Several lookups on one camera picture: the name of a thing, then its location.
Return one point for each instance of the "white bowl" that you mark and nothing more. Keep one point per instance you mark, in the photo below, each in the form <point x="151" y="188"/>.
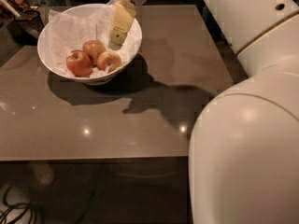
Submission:
<point x="124" y="59"/>

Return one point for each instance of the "white paper liner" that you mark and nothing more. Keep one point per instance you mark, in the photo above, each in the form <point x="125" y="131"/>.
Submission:
<point x="74" y="31"/>

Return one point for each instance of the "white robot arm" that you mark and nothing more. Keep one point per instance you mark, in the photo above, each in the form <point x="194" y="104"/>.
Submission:
<point x="244" y="148"/>

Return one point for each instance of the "red apple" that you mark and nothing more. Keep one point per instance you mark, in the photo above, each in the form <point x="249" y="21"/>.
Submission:
<point x="93" y="48"/>
<point x="108" y="61"/>
<point x="79" y="63"/>

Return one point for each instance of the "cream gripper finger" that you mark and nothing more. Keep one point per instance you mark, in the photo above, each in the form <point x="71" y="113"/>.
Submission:
<point x="122" y="20"/>

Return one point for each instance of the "dark bag on table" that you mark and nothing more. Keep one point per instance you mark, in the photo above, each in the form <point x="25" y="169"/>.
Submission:
<point x="27" y="25"/>

